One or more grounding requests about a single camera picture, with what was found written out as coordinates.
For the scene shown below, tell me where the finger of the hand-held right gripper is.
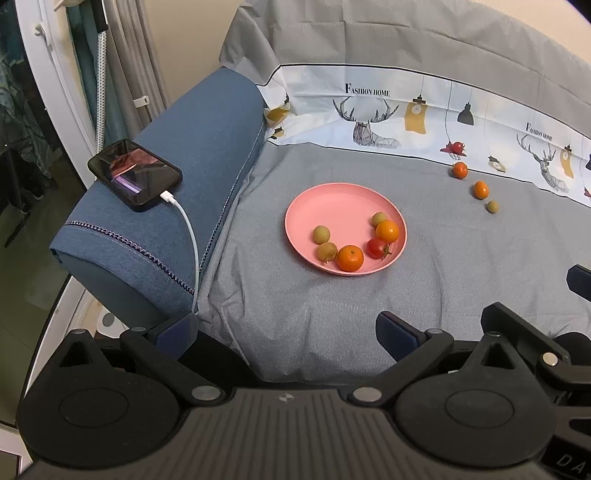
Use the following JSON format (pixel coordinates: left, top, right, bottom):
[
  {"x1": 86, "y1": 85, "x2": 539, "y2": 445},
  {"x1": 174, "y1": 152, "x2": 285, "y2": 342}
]
[
  {"x1": 481, "y1": 302, "x2": 591, "y2": 407},
  {"x1": 567, "y1": 265, "x2": 591, "y2": 301}
]

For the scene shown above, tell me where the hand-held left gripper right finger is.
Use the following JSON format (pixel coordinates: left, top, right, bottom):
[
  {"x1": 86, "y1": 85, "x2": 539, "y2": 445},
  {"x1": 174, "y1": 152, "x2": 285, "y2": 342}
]
[{"x1": 351, "y1": 311, "x2": 522, "y2": 409}]

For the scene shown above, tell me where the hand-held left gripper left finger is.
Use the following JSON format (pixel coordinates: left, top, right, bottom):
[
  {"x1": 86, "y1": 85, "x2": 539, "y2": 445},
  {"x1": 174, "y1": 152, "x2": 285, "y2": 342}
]
[{"x1": 54, "y1": 310, "x2": 230, "y2": 408}]

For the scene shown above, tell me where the pink plate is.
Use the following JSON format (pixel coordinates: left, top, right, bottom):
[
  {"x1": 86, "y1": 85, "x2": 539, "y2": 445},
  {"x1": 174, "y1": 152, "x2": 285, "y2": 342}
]
[{"x1": 284, "y1": 183, "x2": 408, "y2": 277}]

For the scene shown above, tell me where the white dotted object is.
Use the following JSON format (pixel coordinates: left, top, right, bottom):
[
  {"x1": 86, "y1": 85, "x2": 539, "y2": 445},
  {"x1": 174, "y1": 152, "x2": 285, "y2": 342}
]
[{"x1": 95, "y1": 311, "x2": 127, "y2": 340}]

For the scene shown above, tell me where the black smartphone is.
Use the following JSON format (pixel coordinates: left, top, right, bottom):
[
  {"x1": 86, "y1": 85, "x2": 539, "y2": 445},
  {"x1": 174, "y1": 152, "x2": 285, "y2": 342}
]
[{"x1": 88, "y1": 140, "x2": 171, "y2": 213}]

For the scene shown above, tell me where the blue sofa armrest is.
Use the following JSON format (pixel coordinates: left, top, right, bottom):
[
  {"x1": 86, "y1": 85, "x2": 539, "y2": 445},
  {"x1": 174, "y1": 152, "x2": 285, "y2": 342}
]
[{"x1": 49, "y1": 67, "x2": 267, "y2": 330}]

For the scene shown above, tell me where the dark patterned cloth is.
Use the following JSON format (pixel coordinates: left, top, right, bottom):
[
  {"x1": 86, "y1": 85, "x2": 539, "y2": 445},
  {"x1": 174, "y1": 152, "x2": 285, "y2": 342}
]
[{"x1": 0, "y1": 46, "x2": 54, "y2": 178}]

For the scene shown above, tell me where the grey curtain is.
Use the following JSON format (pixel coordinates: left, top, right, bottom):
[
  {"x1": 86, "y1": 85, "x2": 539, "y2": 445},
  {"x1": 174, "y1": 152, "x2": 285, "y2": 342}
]
[{"x1": 104, "y1": 0, "x2": 169, "y2": 134}]

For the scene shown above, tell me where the teal cloth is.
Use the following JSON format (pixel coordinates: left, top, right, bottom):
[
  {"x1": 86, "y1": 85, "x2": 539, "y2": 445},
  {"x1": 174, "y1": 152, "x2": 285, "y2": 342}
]
[{"x1": 67, "y1": 4, "x2": 100, "y2": 153}]

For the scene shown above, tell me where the grey printed bed sheet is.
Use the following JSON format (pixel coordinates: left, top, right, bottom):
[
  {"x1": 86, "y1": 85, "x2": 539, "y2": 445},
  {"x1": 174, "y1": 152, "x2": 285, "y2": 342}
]
[{"x1": 194, "y1": 0, "x2": 591, "y2": 386}]

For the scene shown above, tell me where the white charging cable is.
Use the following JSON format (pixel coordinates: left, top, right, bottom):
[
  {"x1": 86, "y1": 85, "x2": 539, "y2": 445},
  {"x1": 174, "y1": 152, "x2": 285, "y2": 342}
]
[{"x1": 159, "y1": 194, "x2": 200, "y2": 317}]

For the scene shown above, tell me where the black white braided cable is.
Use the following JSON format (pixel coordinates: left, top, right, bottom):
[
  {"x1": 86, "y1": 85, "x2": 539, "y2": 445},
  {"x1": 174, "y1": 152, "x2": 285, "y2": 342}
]
[{"x1": 95, "y1": 30, "x2": 110, "y2": 155}]

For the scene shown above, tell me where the white window frame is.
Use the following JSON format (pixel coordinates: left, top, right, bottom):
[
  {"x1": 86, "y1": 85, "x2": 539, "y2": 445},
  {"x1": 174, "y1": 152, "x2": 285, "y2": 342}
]
[{"x1": 16, "y1": 0, "x2": 100, "y2": 162}]

